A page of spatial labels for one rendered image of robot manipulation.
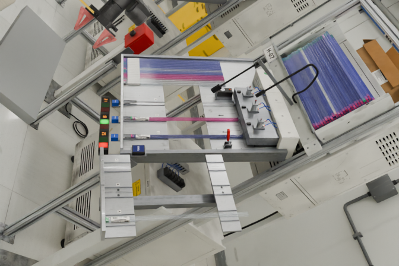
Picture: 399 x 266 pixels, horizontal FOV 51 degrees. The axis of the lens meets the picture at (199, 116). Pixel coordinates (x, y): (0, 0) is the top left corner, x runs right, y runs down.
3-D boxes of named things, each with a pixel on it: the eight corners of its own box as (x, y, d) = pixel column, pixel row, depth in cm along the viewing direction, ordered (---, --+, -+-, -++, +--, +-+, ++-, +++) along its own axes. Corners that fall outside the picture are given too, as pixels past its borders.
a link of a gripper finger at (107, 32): (88, 42, 141) (107, 22, 141) (102, 56, 139) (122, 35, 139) (79, 34, 134) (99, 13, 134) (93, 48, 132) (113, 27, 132)
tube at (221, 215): (104, 222, 138) (104, 221, 137) (104, 219, 139) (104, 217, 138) (247, 216, 152) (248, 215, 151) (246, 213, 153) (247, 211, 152)
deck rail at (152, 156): (120, 163, 172) (120, 153, 168) (120, 160, 174) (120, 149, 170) (284, 161, 185) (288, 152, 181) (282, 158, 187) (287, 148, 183)
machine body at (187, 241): (54, 250, 210) (151, 198, 191) (67, 148, 261) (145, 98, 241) (139, 289, 250) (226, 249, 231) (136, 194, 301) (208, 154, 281)
